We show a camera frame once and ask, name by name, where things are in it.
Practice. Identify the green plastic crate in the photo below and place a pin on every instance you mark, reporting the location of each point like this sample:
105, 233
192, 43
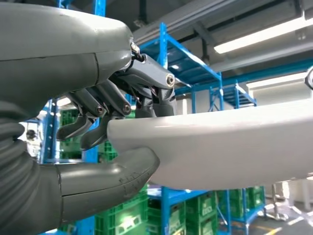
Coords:
122, 214
232, 201
71, 129
201, 207
255, 196
176, 220

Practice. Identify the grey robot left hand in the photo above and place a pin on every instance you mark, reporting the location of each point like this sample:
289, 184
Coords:
61, 65

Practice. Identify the ceiling light strip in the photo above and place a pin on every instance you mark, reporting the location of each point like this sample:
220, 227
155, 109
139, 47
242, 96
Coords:
276, 80
264, 34

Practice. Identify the blue metal shelf rack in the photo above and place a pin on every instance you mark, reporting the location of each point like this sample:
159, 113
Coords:
50, 129
163, 42

